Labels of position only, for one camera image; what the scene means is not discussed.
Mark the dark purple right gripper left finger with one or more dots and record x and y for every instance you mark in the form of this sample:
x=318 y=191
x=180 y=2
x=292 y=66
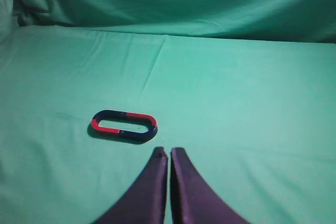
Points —
x=145 y=199

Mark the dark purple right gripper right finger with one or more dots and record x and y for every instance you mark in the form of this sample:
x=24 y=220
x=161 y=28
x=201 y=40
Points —
x=192 y=199

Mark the red-blue horseshoe magnet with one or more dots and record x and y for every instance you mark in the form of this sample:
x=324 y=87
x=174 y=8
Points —
x=103 y=115
x=149 y=121

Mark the green cloth backdrop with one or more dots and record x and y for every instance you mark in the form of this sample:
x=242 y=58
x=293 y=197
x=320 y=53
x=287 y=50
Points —
x=247 y=87

